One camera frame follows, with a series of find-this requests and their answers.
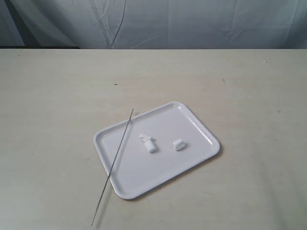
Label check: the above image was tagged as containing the grey wrinkled backdrop cloth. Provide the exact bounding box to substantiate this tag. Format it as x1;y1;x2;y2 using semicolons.
0;0;307;49

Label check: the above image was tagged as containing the white rectangular plastic tray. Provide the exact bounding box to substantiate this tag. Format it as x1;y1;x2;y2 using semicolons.
94;102;220;199

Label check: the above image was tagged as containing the thin metal skewer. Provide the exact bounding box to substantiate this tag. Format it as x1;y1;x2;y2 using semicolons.
90;108;134;227

